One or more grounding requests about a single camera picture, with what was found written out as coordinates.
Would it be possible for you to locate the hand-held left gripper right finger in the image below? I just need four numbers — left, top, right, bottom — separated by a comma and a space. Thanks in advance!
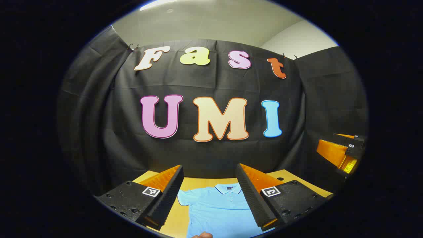
235, 163, 334, 232

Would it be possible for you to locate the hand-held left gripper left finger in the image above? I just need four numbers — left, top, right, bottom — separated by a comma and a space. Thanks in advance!
94, 165, 184, 231

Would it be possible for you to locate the light blue T-shirt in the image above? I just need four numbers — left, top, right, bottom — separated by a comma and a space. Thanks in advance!
177, 183, 275, 238

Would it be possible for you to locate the black backdrop cloth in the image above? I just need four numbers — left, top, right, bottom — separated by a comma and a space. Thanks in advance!
56, 25, 369, 199

